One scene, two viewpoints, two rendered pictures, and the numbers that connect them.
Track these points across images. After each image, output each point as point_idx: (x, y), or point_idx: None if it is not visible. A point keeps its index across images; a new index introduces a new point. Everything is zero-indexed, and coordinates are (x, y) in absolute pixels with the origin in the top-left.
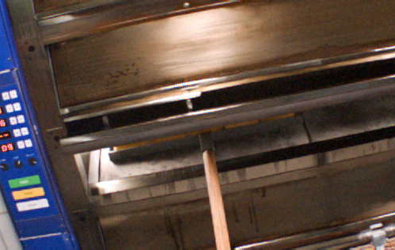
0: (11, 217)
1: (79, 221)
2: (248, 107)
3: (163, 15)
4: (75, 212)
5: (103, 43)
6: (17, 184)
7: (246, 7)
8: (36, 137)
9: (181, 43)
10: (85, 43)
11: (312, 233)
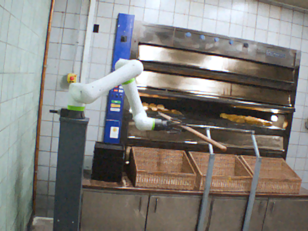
0: (107, 111)
1: (124, 120)
2: (180, 94)
3: (164, 70)
4: (124, 117)
5: (148, 73)
6: (113, 102)
7: (182, 76)
8: None
9: (166, 79)
10: (144, 71)
11: (183, 141)
